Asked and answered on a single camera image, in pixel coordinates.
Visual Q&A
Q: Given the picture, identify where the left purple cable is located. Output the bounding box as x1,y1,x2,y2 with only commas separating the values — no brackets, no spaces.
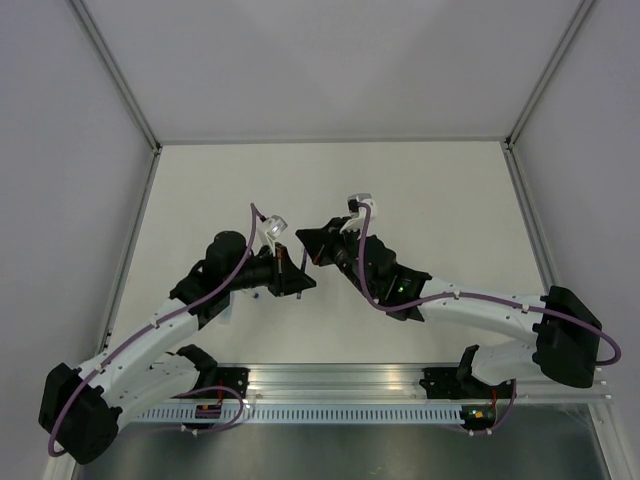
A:
47,202,271,456

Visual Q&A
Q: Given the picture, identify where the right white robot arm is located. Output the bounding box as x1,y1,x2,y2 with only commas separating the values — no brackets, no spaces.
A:
296,218,602,397

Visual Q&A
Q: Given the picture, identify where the purple cable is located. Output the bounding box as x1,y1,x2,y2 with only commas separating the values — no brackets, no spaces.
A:
47,202,271,456
349,199,622,366

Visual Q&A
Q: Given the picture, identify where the right aluminium frame post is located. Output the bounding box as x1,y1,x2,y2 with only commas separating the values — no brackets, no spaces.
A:
503,0,599,151

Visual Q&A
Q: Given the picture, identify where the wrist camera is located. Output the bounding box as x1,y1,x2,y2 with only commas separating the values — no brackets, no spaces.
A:
257,215,288,256
340,193,378,233

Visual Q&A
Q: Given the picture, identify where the left aluminium frame post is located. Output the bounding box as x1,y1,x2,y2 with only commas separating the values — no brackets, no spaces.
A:
66,0,162,154

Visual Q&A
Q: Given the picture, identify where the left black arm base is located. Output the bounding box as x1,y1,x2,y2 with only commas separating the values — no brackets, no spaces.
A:
176,344,250,402

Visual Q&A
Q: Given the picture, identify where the blue capped clear pen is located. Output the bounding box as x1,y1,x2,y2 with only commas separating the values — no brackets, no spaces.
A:
218,290,260,324

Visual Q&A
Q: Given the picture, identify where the aluminium mounting rail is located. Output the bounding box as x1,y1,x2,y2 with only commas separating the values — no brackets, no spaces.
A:
149,363,614,401

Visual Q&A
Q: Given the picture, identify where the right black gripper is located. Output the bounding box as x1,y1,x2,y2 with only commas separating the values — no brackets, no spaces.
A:
298,218,374,301

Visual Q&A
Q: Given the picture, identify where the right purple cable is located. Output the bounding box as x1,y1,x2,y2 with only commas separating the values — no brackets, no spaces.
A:
349,199,622,366

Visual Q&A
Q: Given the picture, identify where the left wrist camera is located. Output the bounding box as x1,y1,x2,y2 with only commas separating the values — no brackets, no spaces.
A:
257,215,288,256

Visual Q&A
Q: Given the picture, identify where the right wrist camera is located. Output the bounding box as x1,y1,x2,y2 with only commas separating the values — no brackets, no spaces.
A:
340,193,378,233

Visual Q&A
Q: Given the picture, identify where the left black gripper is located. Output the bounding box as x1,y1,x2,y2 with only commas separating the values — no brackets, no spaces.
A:
225,242,315,296

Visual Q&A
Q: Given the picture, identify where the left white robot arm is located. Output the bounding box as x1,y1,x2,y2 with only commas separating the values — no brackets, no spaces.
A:
38,231,316,464

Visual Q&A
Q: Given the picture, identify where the white slotted cable duct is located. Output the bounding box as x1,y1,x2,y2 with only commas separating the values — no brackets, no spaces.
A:
136,402,463,425

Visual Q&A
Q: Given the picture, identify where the aluminium frame post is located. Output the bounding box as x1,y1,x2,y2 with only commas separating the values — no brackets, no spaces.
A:
503,0,599,151
66,0,162,154

